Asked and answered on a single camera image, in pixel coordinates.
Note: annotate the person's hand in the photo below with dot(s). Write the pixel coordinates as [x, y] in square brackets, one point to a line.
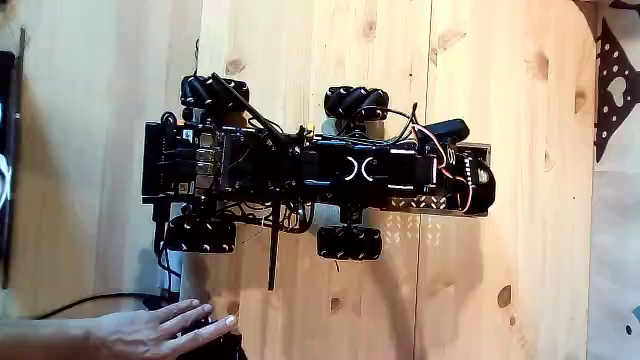
[145, 335]

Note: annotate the black omni wheel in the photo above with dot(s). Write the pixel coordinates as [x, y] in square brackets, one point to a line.
[350, 242]
[200, 235]
[355, 102]
[220, 95]

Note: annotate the black mobile robot chassis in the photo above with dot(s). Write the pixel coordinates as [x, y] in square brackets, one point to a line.
[230, 165]

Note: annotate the black antenna rod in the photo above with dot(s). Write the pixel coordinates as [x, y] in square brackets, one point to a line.
[245, 107]
[273, 240]

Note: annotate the black oval camera box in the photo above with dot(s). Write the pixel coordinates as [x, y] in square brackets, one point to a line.
[447, 130]

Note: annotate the black monitor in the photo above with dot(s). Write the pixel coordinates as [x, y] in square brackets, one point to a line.
[7, 175]

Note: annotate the black leader arm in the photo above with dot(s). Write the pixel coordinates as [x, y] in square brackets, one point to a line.
[225, 347]

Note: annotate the black perforated fabric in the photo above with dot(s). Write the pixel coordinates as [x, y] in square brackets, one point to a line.
[607, 100]

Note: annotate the black sock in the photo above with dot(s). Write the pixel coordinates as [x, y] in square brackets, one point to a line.
[483, 192]

